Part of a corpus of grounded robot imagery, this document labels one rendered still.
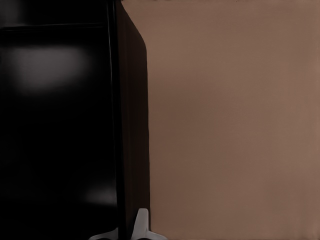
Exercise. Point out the glossy black tray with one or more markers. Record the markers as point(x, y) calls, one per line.
point(55, 130)

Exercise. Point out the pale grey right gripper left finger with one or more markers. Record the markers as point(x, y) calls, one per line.
point(110, 235)

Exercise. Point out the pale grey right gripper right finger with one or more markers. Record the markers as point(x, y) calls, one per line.
point(142, 225)

